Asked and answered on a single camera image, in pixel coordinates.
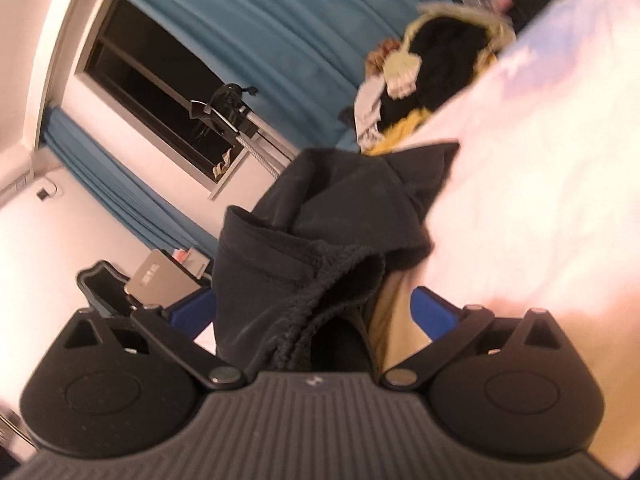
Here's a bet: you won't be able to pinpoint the tripod with phone clamp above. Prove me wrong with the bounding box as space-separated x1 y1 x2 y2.
188 82 302 179

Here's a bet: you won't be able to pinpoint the pile of mixed clothes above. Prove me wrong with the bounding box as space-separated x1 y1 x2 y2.
341 0 515 156

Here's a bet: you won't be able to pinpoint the dark window with frame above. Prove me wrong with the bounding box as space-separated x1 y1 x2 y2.
65 0 246 200

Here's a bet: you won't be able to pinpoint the dark grey shorts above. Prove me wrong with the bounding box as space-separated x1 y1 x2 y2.
213 142 459 376

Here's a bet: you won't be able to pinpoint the grey laptop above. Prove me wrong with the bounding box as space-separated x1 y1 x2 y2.
124 248 210 308

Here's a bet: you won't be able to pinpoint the blue curtain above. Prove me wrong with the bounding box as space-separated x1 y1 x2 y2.
42 0 425 255

